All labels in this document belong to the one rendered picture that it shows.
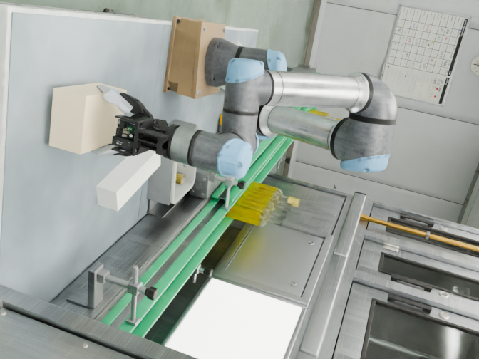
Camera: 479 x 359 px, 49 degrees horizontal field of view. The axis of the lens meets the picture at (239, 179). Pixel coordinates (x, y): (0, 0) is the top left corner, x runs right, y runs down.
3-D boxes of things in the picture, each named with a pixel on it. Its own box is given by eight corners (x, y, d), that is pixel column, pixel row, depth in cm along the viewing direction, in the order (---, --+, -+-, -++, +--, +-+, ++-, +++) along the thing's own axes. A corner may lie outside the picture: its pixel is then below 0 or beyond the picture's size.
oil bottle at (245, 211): (211, 212, 194) (266, 229, 189) (212, 199, 191) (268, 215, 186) (217, 206, 199) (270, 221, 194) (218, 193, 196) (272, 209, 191)
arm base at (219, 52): (207, 35, 156) (239, 39, 153) (223, 38, 170) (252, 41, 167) (202, 87, 159) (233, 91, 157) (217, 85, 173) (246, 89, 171)
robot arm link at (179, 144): (205, 127, 107) (199, 164, 110) (184, 121, 108) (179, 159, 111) (190, 132, 100) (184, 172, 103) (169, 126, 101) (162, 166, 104)
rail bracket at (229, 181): (205, 205, 184) (239, 215, 181) (210, 162, 176) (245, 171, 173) (209, 201, 186) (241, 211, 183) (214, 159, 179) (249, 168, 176)
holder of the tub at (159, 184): (145, 213, 170) (167, 220, 168) (150, 134, 158) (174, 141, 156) (169, 191, 185) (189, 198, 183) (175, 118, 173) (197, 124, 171)
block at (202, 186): (187, 195, 184) (206, 201, 183) (189, 171, 180) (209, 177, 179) (192, 191, 188) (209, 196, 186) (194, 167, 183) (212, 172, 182)
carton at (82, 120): (53, 87, 105) (85, 96, 103) (98, 82, 120) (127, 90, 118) (48, 145, 109) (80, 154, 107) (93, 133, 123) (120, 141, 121)
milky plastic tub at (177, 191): (147, 199, 168) (172, 207, 165) (151, 134, 158) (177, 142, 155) (172, 179, 183) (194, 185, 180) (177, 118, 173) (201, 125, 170)
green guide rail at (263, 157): (211, 197, 187) (232, 203, 185) (211, 194, 187) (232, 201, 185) (313, 85, 338) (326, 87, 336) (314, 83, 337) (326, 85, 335)
